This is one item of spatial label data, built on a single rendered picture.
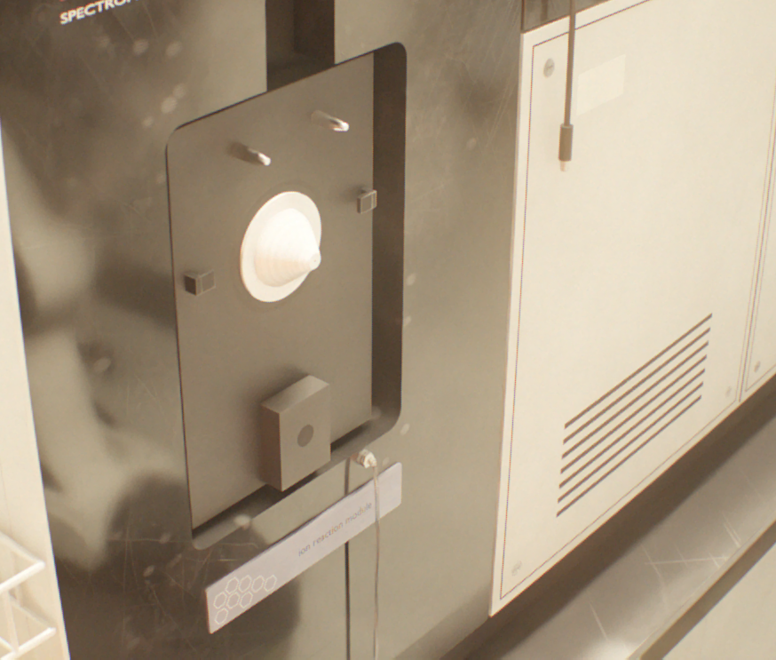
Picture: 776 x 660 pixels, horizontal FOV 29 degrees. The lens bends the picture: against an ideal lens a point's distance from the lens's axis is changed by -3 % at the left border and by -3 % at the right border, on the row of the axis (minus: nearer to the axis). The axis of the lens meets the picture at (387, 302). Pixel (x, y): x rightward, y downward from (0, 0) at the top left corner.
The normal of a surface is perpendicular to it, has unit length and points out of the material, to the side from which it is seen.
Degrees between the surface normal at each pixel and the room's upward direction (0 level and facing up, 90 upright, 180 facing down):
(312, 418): 90
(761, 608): 90
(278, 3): 90
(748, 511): 0
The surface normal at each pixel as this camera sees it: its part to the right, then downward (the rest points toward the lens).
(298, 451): 0.76, 0.32
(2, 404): -0.65, 0.36
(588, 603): 0.01, -0.88
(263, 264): -0.03, 0.50
